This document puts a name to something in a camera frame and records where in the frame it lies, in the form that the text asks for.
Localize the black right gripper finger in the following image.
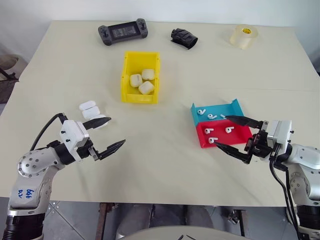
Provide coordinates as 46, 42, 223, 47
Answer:
225, 114, 266, 130
214, 141, 253, 165

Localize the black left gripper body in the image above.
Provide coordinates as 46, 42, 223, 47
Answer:
74, 138, 101, 163

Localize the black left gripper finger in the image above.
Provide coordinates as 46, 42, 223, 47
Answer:
97, 139, 127, 161
82, 116, 112, 131

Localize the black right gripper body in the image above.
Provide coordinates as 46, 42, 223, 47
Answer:
244, 128, 275, 161

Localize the white closed charging case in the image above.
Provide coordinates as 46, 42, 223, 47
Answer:
138, 80, 154, 95
129, 73, 143, 88
141, 68, 156, 81

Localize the yellow plastic bin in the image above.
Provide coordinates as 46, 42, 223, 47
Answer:
120, 51, 161, 104

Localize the red plastic tray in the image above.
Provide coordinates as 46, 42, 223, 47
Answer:
195, 120, 254, 149

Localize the teal plastic tray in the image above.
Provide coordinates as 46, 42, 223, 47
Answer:
190, 98, 245, 126

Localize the rusty metal table leg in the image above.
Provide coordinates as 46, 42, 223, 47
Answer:
96, 202, 118, 240
226, 206, 248, 237

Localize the clear tape roll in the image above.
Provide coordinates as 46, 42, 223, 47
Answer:
229, 24, 259, 50

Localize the black handheld game controller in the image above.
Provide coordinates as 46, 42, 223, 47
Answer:
97, 17, 149, 47

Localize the light grey rounded body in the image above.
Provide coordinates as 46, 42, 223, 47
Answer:
122, 225, 241, 240

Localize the black crumpled fabric piece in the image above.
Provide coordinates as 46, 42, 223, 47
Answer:
170, 27, 199, 51

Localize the beige round stool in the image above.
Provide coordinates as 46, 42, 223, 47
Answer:
0, 53, 20, 82

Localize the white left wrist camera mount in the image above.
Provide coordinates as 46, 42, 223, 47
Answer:
59, 119, 90, 161

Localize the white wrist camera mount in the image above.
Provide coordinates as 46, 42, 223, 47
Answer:
266, 119, 293, 152
59, 119, 90, 161

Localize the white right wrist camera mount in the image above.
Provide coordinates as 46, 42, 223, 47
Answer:
266, 119, 293, 152

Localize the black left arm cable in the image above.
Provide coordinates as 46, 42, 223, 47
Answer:
29, 112, 68, 152

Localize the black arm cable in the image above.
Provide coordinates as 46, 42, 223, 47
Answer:
29, 112, 68, 152
268, 143, 305, 240

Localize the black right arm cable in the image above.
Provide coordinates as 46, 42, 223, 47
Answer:
268, 143, 305, 240

